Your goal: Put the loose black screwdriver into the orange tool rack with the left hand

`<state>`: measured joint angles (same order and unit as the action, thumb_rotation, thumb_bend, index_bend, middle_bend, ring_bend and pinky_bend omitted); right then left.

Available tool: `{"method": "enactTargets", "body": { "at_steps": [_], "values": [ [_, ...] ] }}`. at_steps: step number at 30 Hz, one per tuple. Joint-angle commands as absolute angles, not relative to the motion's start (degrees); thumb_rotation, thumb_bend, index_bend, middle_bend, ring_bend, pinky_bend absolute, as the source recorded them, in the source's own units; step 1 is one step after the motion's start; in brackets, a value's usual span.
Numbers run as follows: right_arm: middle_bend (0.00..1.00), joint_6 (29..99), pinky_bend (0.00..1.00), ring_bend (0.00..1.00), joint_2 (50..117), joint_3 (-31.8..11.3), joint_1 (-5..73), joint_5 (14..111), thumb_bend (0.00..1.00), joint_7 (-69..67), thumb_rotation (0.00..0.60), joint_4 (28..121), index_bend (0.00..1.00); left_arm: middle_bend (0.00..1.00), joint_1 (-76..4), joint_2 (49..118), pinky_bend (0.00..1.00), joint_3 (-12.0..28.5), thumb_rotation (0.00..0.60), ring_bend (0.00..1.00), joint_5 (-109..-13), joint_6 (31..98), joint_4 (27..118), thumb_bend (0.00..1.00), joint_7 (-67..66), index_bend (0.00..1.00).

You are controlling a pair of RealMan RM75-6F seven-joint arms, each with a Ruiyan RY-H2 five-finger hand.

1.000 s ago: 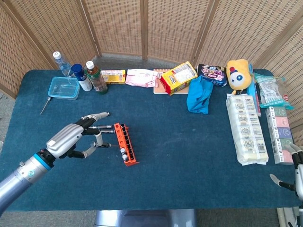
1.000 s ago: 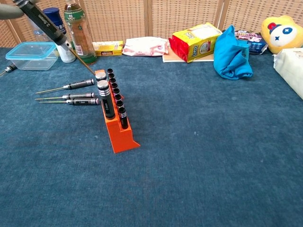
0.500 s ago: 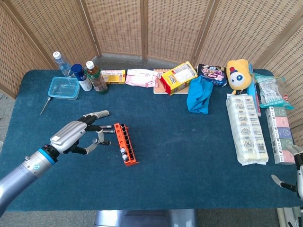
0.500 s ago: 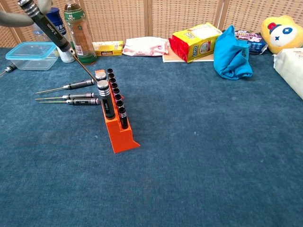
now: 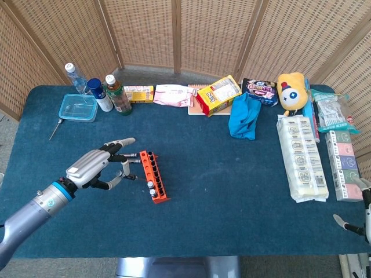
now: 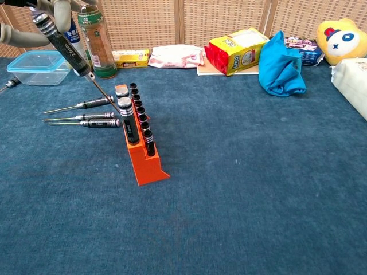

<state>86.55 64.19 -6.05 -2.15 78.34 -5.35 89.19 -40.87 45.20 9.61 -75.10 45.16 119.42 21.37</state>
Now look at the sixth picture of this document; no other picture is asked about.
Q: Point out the blue crumpled cloth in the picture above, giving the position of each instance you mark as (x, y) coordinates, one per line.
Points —
(279, 68)

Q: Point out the small thin metal probe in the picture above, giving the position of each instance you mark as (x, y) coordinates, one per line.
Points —
(11, 83)

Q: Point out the long white tissue pack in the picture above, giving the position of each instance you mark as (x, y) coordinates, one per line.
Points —
(352, 83)

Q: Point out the pink wet wipes pack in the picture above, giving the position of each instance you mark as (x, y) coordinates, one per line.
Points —
(175, 57)

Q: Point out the black hollow socket sleeve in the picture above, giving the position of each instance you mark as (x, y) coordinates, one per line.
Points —
(134, 92)
(142, 118)
(138, 104)
(145, 127)
(140, 111)
(132, 86)
(148, 143)
(136, 98)

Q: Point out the yellow plush toy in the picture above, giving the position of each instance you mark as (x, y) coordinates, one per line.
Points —
(344, 40)

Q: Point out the clear container blue rim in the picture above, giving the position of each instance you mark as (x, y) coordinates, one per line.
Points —
(37, 68)

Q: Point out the yellow cardboard box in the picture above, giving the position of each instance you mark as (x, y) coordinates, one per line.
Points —
(130, 58)

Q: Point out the black screwdriver silver cap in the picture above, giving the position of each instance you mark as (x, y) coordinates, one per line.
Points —
(121, 92)
(129, 123)

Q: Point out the blue felt table cover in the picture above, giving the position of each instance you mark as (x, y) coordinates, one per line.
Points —
(229, 186)

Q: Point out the tea bottle green label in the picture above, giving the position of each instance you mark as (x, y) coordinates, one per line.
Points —
(99, 48)

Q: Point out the yellow red biscuit pack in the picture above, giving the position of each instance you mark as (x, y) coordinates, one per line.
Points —
(241, 51)

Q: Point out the orange bit holder rack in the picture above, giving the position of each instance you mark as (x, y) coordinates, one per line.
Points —
(146, 169)

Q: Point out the dark purple pad pack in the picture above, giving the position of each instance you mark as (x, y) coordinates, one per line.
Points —
(308, 51)

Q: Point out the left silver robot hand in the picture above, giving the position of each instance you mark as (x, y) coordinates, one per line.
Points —
(62, 17)

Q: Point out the white bottle blue cap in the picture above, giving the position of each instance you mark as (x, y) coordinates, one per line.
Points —
(77, 43)

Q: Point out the wicker folding screen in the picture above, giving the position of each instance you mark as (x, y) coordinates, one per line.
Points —
(223, 20)

